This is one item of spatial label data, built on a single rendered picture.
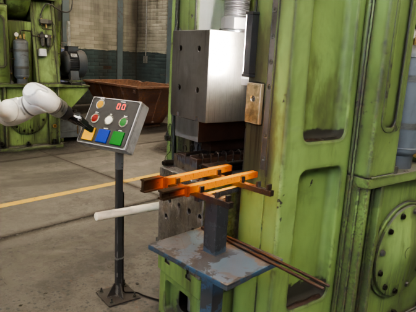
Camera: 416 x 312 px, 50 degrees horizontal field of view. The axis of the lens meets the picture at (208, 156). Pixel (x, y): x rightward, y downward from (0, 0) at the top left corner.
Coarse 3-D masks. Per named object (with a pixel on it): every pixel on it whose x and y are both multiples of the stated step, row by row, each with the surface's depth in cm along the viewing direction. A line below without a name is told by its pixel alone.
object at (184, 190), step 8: (224, 176) 160; (232, 176) 161; (240, 176) 163; (248, 176) 166; (256, 176) 170; (184, 184) 146; (192, 184) 148; (200, 184) 149; (208, 184) 151; (216, 184) 154; (224, 184) 157; (160, 192) 139; (168, 192) 139; (176, 192) 143; (184, 192) 144; (192, 192) 146
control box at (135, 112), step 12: (96, 108) 249; (108, 108) 245; (120, 108) 241; (132, 108) 238; (144, 108) 240; (120, 120) 238; (132, 120) 235; (144, 120) 242; (96, 132) 243; (132, 132) 235; (84, 144) 248; (96, 144) 240; (108, 144) 236; (132, 144) 236
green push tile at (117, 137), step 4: (116, 132) 236; (120, 132) 235; (112, 136) 236; (116, 136) 235; (120, 136) 234; (112, 140) 235; (116, 140) 234; (120, 140) 233; (112, 144) 235; (116, 144) 233; (120, 144) 232
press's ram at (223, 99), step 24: (192, 48) 199; (216, 48) 192; (240, 48) 199; (192, 72) 201; (216, 72) 194; (240, 72) 202; (192, 96) 203; (216, 96) 197; (240, 96) 205; (216, 120) 200; (240, 120) 208
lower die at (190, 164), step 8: (184, 152) 218; (192, 152) 214; (224, 152) 219; (232, 152) 222; (176, 160) 219; (184, 160) 213; (192, 160) 207; (200, 160) 205; (208, 160) 208; (216, 160) 211; (224, 160) 214; (184, 168) 213; (192, 168) 208; (232, 168) 218; (240, 168) 221
